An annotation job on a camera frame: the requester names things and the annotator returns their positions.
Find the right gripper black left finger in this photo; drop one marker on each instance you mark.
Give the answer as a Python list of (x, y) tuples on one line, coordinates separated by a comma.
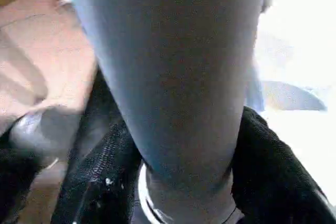
[(99, 182)]

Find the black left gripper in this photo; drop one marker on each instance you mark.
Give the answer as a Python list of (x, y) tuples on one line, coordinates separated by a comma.
[(267, 1)]

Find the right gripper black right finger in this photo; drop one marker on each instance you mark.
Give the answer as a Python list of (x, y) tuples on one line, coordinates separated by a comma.
[(275, 176)]

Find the white plastic table leg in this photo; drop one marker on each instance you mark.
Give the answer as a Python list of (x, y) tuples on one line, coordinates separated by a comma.
[(170, 64)]

